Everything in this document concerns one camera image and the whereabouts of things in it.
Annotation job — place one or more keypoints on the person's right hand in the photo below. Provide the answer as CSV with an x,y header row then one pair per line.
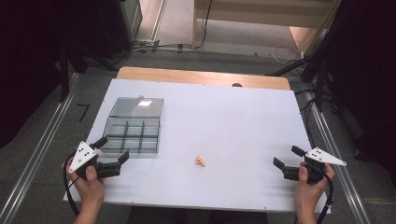
x,y
306,191

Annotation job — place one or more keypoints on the wooden table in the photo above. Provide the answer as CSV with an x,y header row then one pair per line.
x,y
186,75

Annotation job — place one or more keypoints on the clear plastic compartment box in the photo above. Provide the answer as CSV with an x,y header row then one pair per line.
x,y
134,130

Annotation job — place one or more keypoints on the white table board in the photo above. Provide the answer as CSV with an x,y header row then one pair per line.
x,y
224,130

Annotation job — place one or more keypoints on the person's left hand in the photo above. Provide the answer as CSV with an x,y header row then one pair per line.
x,y
90,186

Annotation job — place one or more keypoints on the dark cabinet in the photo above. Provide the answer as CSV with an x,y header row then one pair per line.
x,y
124,25

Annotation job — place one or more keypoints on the person's dark trousers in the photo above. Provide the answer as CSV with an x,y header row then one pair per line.
x,y
193,217

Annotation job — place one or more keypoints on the small peach plastic piece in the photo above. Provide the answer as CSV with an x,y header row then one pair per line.
x,y
200,160

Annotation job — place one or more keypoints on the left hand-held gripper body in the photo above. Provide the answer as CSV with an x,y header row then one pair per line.
x,y
81,154

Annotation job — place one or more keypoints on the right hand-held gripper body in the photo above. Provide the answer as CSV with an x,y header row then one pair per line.
x,y
323,156

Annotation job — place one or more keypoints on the metal floor rail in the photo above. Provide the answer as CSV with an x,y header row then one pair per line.
x,y
37,155
339,168

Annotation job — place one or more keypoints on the pale wooden shelf unit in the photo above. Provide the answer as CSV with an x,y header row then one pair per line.
x,y
258,12

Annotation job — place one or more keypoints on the black curtain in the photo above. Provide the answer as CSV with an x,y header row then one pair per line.
x,y
367,77
28,62

